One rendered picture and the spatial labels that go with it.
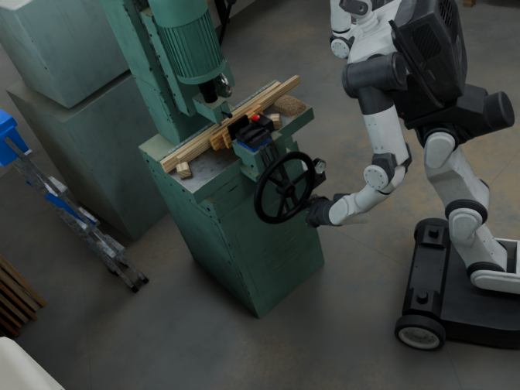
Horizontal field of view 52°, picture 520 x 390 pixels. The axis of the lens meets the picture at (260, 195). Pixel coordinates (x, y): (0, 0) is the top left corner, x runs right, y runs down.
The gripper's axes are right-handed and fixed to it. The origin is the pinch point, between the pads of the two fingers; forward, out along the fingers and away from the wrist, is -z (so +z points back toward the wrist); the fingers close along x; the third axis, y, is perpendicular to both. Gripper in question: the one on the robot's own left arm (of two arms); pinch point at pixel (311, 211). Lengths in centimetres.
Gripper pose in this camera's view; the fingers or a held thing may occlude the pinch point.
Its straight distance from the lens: 197.2
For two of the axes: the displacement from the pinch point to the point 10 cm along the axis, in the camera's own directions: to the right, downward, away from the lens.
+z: 4.4, 0.2, -9.0
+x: 4.6, -8.6, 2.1
